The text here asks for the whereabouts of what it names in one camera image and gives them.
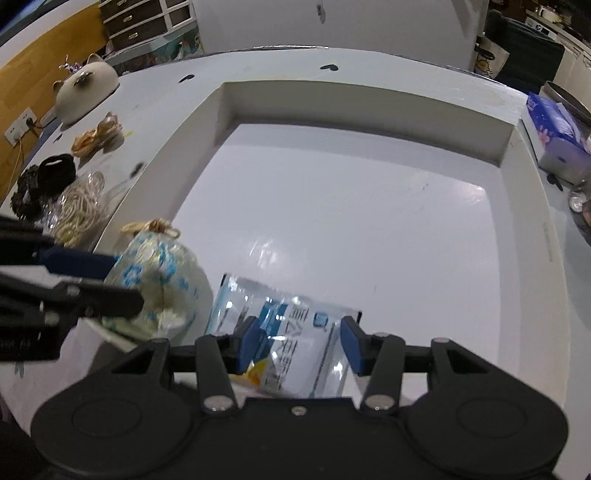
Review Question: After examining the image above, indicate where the white kitchen cabinet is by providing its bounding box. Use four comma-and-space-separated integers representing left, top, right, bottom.
554, 28, 591, 97

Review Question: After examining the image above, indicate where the clear face mask packet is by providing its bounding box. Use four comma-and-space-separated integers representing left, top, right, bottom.
205, 272, 363, 400

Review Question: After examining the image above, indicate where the round metal tin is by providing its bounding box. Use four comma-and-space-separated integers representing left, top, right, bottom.
540, 80, 591, 118

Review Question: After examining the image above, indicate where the cream cat figurine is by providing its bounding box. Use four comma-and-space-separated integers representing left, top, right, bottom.
52, 53, 120, 125

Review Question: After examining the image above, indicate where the bag of beige hair ties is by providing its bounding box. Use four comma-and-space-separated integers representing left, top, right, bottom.
44, 170, 112, 247

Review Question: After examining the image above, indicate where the printed tote bag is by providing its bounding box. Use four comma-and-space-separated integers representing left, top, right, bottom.
473, 37, 511, 79

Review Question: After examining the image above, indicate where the peach ribbon scrunchie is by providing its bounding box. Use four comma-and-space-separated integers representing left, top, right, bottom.
71, 112, 125, 160

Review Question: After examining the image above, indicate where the black hair band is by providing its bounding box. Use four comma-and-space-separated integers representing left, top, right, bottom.
39, 154, 77, 185

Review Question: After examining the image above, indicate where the black chair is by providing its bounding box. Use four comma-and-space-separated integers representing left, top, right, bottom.
485, 9, 566, 95

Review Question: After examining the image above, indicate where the glass jar with black lid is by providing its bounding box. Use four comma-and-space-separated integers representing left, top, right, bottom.
568, 175, 591, 241

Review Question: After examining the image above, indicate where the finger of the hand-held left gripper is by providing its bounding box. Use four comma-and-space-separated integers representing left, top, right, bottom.
0, 272, 145, 324
0, 215, 117, 282

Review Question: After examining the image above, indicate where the colourful clutter pile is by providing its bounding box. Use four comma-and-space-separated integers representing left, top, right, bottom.
113, 36, 204, 75

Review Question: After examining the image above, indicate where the white and brown drawer cabinet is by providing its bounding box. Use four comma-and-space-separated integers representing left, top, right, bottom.
99, 0, 200, 49

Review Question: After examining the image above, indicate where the blue tissue pack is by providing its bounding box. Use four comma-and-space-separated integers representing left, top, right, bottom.
526, 92, 591, 183

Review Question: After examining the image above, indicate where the dark blue knitted scrunchie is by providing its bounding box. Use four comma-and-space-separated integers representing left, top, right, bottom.
10, 165, 44, 217

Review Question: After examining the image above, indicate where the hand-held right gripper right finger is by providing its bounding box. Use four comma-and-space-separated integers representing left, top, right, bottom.
340, 316, 497, 418

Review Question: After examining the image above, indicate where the blue floral drawstring pouch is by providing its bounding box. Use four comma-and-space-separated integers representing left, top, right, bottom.
104, 218, 213, 340

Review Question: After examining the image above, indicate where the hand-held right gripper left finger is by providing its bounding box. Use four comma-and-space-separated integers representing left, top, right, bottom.
111, 316, 264, 415

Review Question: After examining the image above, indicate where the shallow white box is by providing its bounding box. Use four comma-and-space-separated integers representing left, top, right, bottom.
92, 82, 571, 407

